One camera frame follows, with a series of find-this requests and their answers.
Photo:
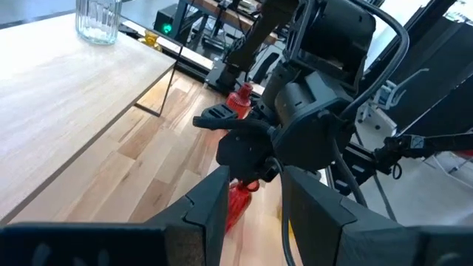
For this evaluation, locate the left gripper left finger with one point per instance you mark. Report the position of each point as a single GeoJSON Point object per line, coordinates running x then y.
{"type": "Point", "coordinates": [199, 229]}

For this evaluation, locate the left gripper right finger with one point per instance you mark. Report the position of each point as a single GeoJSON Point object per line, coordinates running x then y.
{"type": "Point", "coordinates": [332, 236]}

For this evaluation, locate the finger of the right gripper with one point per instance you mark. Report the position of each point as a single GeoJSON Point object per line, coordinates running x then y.
{"type": "Point", "coordinates": [233, 155]}
{"type": "Point", "coordinates": [264, 159]}

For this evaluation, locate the wide red ribbed glass vase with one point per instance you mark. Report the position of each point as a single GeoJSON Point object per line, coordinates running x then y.
{"type": "Point", "coordinates": [238, 207]}

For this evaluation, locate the clear ribbed glass vase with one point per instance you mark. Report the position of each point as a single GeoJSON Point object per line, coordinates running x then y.
{"type": "Point", "coordinates": [98, 26]}

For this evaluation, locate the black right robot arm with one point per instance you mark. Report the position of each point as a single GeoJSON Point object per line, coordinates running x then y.
{"type": "Point", "coordinates": [332, 37]}

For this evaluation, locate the black box with green light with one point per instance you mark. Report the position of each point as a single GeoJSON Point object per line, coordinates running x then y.
{"type": "Point", "coordinates": [166, 27]}

